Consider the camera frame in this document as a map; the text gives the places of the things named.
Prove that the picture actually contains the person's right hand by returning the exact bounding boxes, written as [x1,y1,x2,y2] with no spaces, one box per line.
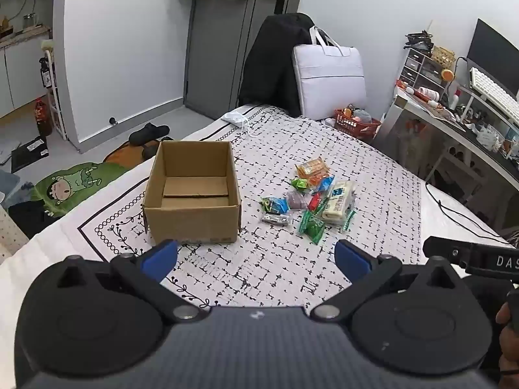
[495,302,519,389]

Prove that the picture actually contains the grey door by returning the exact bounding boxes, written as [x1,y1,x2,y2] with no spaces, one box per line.
[183,0,309,120]

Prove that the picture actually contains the teal snack packet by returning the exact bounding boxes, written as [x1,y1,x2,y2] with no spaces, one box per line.
[260,196,290,215]

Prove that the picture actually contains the red stick with white ends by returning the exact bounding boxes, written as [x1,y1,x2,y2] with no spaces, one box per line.
[395,80,444,108]

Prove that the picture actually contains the dark cloth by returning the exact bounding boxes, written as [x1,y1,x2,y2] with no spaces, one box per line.
[8,200,61,240]

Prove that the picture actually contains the white kitchen cabinet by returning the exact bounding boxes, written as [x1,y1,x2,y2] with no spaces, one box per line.
[0,28,53,118]

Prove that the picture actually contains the purple snack packet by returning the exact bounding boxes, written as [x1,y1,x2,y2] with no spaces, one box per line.
[286,190,307,210]

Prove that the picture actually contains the orange cracker packet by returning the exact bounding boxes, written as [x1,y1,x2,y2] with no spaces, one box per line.
[295,158,329,179]

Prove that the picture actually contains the black monitor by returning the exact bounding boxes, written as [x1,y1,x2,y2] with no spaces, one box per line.
[466,18,519,98]

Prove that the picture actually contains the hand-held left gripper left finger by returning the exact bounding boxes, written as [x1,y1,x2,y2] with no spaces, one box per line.
[57,240,211,325]

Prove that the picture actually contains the plain green snack packet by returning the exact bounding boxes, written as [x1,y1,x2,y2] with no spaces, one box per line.
[297,210,326,245]

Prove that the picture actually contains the black slipper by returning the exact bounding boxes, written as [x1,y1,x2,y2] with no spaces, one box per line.
[129,122,171,144]

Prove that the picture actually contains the black cable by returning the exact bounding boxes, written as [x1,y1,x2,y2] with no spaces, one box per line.
[425,182,512,246]

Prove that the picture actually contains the white floor rack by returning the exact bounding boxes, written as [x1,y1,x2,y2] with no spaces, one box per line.
[42,38,67,140]

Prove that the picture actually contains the green cartoon floor mat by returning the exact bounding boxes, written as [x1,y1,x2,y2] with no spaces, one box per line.
[30,142,163,217]

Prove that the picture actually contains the red plastic basket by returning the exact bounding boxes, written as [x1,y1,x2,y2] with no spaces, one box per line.
[334,105,382,143]

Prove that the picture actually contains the white keyboard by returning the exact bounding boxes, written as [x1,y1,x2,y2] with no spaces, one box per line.
[469,66,519,124]

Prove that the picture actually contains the white laptop bag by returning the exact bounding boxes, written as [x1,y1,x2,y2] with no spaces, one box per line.
[293,26,369,120]

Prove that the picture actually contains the narrow green strip packet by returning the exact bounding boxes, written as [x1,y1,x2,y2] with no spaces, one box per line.
[341,206,357,233]

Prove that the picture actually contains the cardboard box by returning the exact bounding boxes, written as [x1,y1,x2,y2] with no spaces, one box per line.
[142,140,243,246]

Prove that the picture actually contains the blue snack packet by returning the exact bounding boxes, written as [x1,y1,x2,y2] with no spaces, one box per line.
[316,175,337,195]

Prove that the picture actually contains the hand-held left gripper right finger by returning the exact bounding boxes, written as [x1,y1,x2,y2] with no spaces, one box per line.
[310,239,459,325]

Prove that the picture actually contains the flat black box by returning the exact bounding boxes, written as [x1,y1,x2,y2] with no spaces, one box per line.
[10,136,50,173]

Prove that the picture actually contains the dark bottle with red label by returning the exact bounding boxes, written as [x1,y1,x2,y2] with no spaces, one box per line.
[34,98,53,136]

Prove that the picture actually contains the dotted beige cloth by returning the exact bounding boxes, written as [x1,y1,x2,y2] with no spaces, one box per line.
[0,206,31,264]

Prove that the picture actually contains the white face mask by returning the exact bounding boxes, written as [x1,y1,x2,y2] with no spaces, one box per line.
[221,110,260,136]

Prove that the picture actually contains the grey drawer organizer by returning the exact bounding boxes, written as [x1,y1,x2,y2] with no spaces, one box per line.
[401,46,436,86]

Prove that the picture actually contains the white desk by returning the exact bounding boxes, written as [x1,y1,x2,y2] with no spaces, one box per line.
[371,87,519,228]

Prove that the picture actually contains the cream biscuit packet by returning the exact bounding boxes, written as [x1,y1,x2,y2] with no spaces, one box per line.
[320,180,358,224]

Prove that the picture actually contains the wicker basket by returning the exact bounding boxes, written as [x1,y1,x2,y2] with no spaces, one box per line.
[430,45,455,69]

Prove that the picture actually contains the black jacket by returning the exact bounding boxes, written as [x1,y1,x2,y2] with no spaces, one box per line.
[238,13,316,117]

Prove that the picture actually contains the printed blanket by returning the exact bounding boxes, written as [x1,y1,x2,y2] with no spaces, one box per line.
[0,104,515,312]

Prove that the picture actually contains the silver snack packet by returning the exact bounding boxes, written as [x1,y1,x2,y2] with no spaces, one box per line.
[261,213,293,226]

